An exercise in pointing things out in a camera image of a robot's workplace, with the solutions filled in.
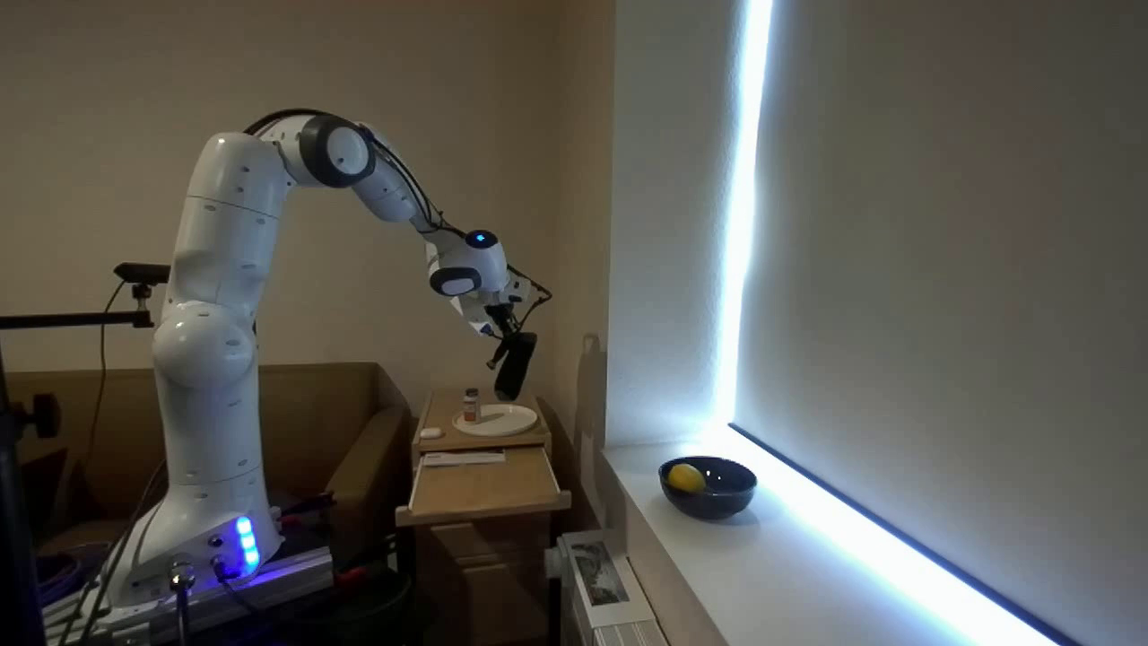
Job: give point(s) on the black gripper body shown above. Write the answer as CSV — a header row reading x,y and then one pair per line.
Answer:
x,y
518,345

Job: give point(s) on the black sock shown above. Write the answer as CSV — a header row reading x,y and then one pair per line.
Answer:
x,y
514,382

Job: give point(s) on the white soap bar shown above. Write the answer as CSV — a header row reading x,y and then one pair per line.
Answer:
x,y
429,431

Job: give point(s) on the yellow lemon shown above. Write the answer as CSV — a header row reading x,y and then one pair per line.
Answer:
x,y
688,480

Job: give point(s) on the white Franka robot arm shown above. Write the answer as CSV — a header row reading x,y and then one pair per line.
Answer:
x,y
216,362

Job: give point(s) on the white round plate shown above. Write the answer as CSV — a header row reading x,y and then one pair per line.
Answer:
x,y
503,421

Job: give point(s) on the dark blue bowl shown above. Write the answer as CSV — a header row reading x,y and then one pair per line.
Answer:
x,y
721,497

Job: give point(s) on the orange pill bottle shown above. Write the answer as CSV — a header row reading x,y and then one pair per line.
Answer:
x,y
472,403

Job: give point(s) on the pull-out wooden shelf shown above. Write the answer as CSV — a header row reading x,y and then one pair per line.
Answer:
x,y
477,486

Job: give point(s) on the tan leather armchair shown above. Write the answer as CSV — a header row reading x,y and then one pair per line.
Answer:
x,y
324,418

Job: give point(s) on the light wooden side cabinet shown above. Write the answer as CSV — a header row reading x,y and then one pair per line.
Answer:
x,y
477,585

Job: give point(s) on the white radiator heater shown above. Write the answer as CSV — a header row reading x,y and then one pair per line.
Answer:
x,y
598,597

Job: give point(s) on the white window sill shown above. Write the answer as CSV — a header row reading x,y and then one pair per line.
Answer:
x,y
775,577

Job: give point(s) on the grey window blind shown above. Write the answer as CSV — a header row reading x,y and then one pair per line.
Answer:
x,y
955,299

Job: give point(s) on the black horizontal pole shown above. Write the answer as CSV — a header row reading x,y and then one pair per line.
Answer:
x,y
72,322

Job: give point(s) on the aluminium profile rail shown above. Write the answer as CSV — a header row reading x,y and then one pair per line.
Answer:
x,y
237,585

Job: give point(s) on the black camera on pole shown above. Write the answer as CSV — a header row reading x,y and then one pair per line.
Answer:
x,y
142,274

